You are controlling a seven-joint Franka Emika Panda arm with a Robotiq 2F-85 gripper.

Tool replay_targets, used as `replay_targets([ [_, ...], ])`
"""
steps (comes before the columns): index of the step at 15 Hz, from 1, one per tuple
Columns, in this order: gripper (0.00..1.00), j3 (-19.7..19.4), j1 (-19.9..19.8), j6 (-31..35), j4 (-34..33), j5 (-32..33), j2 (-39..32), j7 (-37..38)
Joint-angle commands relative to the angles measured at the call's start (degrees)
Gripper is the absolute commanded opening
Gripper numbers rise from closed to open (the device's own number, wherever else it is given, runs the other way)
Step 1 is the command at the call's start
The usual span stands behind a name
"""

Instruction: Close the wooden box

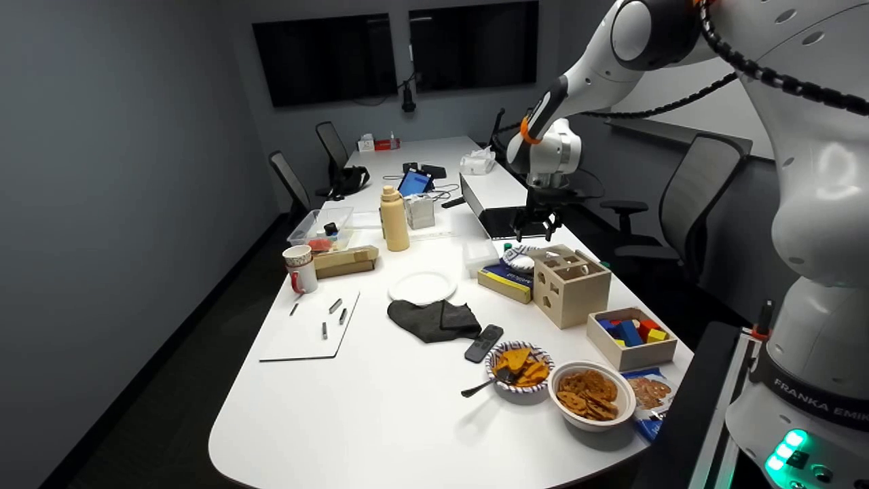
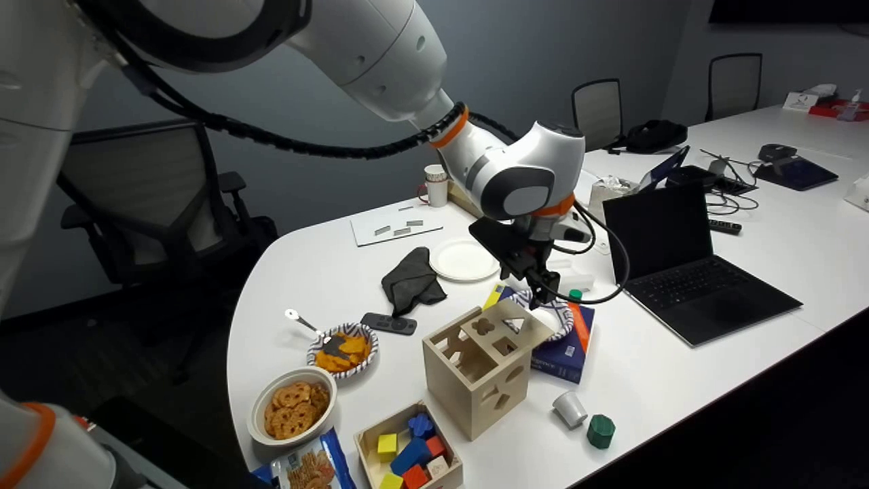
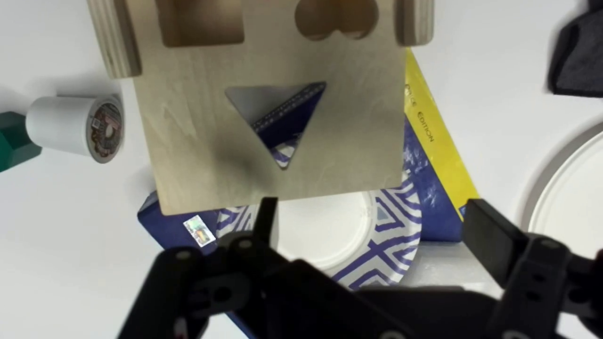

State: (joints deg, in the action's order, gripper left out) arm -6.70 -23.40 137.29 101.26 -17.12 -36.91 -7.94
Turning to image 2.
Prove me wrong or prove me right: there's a blue cardboard box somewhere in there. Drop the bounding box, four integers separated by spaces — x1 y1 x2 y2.
501 285 597 387

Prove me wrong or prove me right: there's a black notebook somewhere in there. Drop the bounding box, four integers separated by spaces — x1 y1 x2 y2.
753 159 842 197

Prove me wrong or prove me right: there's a blue tablet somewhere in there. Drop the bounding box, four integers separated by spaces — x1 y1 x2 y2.
634 145 692 197

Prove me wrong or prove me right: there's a patterned paper plate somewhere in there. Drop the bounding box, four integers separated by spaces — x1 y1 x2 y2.
510 288 578 345

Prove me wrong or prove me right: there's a patterned paper bowl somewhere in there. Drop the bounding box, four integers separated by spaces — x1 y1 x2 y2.
308 322 380 383

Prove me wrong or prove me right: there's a grey cylinder block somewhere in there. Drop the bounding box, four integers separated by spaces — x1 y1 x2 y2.
552 388 592 433

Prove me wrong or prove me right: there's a blue cube block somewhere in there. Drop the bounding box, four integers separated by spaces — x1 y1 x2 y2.
409 412 440 444

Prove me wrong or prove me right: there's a pretzel pile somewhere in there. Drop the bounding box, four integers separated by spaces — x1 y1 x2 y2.
263 378 333 444

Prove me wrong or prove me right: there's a white board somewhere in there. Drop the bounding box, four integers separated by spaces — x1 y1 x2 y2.
349 205 447 250

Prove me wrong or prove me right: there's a small plastic spoon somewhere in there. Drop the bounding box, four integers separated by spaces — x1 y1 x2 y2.
284 307 334 342

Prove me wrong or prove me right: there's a white round plate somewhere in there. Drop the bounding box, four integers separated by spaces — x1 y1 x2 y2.
429 239 504 285

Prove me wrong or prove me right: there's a black pouch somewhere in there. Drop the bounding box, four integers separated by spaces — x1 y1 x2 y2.
673 164 758 198

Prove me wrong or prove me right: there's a green cylinder block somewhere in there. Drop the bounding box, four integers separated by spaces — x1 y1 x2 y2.
585 413 619 455

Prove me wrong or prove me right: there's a red flat object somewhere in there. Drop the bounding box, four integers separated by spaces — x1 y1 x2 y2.
810 96 869 126

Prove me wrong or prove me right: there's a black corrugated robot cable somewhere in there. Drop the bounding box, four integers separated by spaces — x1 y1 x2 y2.
77 0 525 164

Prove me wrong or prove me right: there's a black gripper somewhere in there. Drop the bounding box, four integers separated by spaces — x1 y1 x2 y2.
491 219 566 314

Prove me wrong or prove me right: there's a small white box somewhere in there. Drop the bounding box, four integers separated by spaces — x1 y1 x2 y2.
585 178 637 228

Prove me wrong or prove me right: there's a black bag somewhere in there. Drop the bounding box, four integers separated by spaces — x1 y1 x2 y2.
623 118 691 159

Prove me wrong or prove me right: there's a wooden tray of blocks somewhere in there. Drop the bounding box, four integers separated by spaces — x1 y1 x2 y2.
357 402 468 489

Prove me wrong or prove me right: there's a long blue block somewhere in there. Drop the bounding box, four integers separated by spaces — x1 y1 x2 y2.
390 441 436 478

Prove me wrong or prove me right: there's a black cloth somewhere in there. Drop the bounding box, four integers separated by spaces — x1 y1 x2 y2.
380 246 451 318

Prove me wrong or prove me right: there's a white carton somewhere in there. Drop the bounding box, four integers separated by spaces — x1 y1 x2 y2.
782 91 824 118

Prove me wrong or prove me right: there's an open laptop computer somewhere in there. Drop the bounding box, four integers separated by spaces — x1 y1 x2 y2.
601 185 805 352

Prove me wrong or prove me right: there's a clear plastic lid tray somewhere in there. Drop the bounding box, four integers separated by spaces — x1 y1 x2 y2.
552 259 597 296

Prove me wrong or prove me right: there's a wooden shape sorter box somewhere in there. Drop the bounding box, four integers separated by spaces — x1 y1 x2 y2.
422 334 539 444

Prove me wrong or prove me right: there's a black phone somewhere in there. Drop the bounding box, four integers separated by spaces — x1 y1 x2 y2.
360 310 422 340

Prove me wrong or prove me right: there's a wooden lid with shape holes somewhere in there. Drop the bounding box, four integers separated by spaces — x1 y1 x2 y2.
424 304 554 369

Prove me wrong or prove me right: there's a thin black cable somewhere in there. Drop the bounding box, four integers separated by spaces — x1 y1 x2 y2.
552 201 634 307

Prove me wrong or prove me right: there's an orange chips pile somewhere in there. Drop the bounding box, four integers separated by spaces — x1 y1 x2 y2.
316 330 376 376

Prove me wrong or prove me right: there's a black mesh chair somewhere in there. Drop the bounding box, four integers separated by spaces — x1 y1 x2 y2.
567 77 627 159
705 52 767 126

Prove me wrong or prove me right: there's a blue snack bag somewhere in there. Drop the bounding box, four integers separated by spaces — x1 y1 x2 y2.
254 428 361 489

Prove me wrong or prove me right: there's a white bowl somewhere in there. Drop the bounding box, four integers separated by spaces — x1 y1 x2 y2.
244 364 341 452

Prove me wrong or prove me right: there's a black round device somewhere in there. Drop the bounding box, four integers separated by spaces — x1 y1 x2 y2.
758 141 798 170

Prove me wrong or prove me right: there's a black office chair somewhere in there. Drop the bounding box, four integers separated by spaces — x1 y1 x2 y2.
54 118 280 288

